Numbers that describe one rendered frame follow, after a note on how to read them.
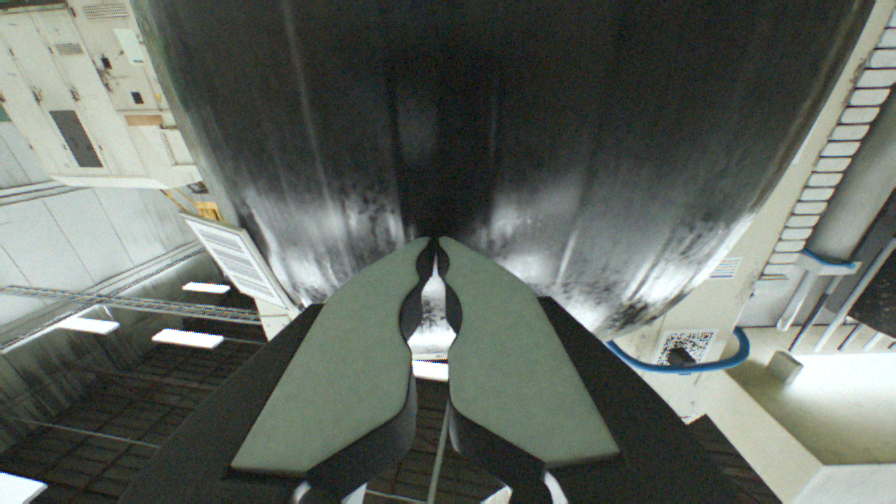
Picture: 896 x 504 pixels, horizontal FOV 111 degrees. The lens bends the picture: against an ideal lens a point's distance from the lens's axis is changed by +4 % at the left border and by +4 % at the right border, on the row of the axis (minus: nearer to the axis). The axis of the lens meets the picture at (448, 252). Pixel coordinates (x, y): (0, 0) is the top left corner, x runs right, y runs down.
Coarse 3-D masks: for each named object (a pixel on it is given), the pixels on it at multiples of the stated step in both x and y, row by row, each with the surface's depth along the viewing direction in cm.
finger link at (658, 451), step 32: (576, 320) 7; (576, 352) 7; (608, 352) 7; (608, 384) 6; (640, 384) 6; (608, 416) 5; (640, 416) 5; (672, 416) 5; (640, 448) 5; (672, 448) 5; (704, 448) 5; (544, 480) 5; (576, 480) 5; (608, 480) 5; (640, 480) 5; (672, 480) 5; (704, 480) 5
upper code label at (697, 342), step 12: (672, 336) 41; (684, 336) 41; (696, 336) 41; (708, 336) 41; (660, 348) 42; (684, 348) 42; (696, 348) 42; (708, 348) 42; (660, 360) 43; (696, 360) 43
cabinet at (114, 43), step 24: (72, 0) 292; (96, 0) 288; (120, 0) 284; (96, 24) 298; (120, 24) 294; (96, 48) 309; (120, 48) 304; (144, 48) 300; (120, 72) 315; (144, 72) 311; (120, 96) 327; (144, 96) 322
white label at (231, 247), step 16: (192, 224) 14; (208, 224) 14; (224, 224) 13; (208, 240) 15; (224, 240) 14; (240, 240) 14; (224, 256) 15; (240, 256) 15; (256, 256) 14; (240, 272) 16; (256, 272) 15; (240, 288) 18; (256, 288) 17; (272, 288) 16; (288, 304) 17
